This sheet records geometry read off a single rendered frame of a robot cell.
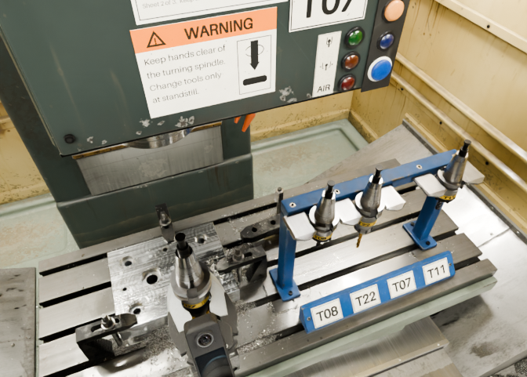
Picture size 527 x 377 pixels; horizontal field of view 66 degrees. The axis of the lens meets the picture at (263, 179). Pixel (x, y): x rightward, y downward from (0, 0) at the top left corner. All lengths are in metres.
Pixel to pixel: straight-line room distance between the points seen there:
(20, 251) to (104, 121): 1.38
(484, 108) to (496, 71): 0.12
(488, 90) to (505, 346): 0.75
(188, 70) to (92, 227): 1.17
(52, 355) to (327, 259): 0.74
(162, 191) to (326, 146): 0.89
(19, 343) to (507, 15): 1.72
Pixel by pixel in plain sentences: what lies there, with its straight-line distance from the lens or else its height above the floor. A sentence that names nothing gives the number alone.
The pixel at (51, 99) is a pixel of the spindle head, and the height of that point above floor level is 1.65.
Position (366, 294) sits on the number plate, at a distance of 1.11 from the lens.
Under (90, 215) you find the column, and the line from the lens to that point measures 1.53.
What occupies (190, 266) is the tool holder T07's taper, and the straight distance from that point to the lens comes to 0.62.
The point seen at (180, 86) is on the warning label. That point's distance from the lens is 0.48.
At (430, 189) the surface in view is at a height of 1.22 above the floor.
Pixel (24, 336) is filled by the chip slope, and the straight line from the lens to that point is 1.55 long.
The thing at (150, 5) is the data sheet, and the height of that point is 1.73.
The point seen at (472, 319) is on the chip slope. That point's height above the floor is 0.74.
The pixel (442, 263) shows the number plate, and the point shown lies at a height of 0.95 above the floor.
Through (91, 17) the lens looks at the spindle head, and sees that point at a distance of 0.43.
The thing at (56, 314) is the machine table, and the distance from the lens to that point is 1.22.
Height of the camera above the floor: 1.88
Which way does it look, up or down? 45 degrees down
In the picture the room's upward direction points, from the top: straight up
